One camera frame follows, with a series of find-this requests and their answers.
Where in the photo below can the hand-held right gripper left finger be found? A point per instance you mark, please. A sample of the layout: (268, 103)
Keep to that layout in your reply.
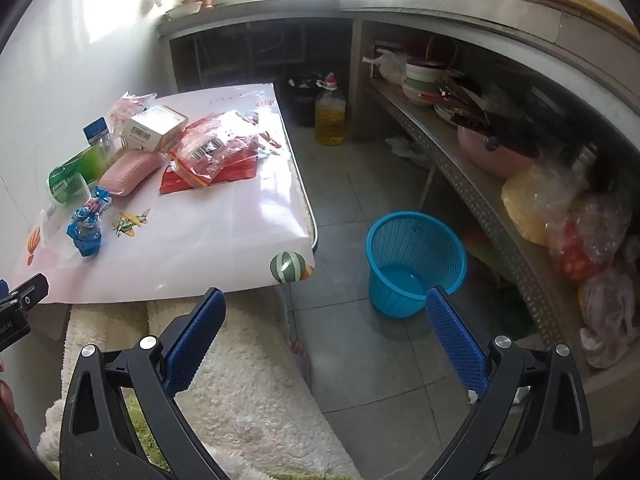
(195, 340)

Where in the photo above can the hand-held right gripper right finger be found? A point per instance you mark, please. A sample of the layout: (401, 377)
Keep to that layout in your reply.
(455, 340)

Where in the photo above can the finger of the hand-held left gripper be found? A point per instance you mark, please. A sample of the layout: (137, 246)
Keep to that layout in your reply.
(25, 295)

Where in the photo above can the blue wrapper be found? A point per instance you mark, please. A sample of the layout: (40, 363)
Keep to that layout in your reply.
(87, 235)

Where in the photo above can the blue plastic basket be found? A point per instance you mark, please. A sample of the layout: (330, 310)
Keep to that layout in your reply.
(400, 245)

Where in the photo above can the green plastic bottle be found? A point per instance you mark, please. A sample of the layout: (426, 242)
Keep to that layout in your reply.
(85, 165)

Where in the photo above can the pink sponge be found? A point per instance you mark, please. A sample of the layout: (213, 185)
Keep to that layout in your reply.
(130, 170)

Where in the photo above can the clear bottle with blue label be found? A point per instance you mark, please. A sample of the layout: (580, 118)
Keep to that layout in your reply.
(97, 130)

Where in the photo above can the red clear plastic bag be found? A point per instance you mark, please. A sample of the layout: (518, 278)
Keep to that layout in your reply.
(220, 145)

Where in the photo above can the white and orange cardboard box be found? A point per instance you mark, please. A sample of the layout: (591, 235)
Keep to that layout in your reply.
(150, 127)

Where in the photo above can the pink plastic wrapper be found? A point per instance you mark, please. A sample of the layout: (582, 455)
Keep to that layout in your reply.
(122, 110)

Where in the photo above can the person's left hand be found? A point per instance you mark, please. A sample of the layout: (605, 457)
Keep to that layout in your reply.
(7, 400)

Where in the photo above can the green and red bag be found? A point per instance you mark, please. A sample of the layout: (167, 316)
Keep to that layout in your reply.
(505, 310)

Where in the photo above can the white fluffy pajama pants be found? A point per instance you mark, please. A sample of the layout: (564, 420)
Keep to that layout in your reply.
(260, 400)

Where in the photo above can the perforated metal shelf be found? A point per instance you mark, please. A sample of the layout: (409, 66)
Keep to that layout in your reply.
(475, 195)

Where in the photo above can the red filled plastic bag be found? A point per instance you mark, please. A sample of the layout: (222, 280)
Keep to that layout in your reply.
(575, 255)

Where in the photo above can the yellow plastic bag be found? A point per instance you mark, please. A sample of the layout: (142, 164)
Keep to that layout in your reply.
(525, 205)

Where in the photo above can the pink plastic bag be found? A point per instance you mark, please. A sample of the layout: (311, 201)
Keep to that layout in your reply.
(605, 310)

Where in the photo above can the pink basin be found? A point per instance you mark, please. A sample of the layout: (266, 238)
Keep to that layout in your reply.
(485, 152)

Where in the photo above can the white rag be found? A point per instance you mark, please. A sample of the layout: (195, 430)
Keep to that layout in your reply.
(407, 150)

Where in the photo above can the pile of dishes and utensils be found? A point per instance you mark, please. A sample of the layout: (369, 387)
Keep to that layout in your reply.
(465, 105)

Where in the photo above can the yellow cooking oil bottle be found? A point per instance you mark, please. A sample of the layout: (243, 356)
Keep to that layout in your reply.
(330, 120)

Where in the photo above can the stack of bowls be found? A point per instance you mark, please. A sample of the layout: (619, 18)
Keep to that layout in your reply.
(422, 85)

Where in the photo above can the black bin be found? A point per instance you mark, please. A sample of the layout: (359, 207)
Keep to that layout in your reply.
(300, 105)

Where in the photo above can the white plastic bag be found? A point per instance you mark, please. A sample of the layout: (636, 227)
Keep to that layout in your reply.
(392, 65)

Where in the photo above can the white bowl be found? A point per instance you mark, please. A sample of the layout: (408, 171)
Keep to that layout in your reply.
(182, 10)

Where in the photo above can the concrete kitchen counter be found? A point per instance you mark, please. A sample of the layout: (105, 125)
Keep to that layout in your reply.
(450, 10)

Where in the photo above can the copper bowl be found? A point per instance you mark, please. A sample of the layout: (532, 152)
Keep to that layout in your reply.
(200, 0)

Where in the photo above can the wooden cutting board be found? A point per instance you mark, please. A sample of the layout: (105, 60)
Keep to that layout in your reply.
(575, 2)

